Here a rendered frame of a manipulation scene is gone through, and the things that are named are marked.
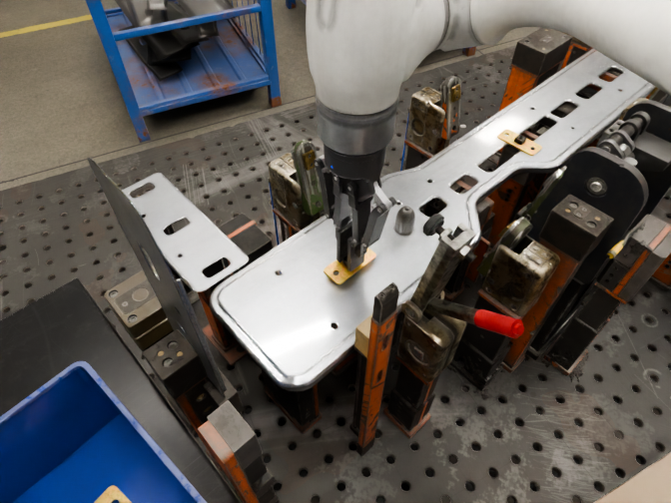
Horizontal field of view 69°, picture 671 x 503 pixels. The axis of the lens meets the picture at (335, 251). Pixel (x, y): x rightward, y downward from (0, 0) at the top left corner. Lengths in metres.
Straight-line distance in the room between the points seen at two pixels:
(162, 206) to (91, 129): 2.13
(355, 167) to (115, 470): 0.44
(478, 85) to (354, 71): 1.34
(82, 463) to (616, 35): 0.67
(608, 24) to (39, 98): 3.19
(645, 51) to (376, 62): 0.21
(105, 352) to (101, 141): 2.25
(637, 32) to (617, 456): 0.80
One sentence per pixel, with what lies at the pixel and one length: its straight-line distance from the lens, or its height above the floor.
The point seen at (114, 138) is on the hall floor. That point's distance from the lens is 2.90.
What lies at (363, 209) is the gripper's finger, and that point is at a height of 1.15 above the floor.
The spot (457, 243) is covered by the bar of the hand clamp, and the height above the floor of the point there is 1.21.
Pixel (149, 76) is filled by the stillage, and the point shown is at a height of 0.17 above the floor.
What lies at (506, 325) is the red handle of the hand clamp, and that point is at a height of 1.14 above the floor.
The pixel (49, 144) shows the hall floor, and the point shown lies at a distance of 3.01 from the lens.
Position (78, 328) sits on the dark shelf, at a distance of 0.76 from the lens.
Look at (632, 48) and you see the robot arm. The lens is 0.44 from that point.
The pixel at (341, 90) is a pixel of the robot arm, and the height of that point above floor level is 1.35.
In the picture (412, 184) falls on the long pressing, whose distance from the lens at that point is 0.91.
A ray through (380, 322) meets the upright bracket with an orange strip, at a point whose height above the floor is 1.16.
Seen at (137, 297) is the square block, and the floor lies 1.06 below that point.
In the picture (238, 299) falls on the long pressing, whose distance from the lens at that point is 0.75.
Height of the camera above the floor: 1.61
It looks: 51 degrees down
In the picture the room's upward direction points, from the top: straight up
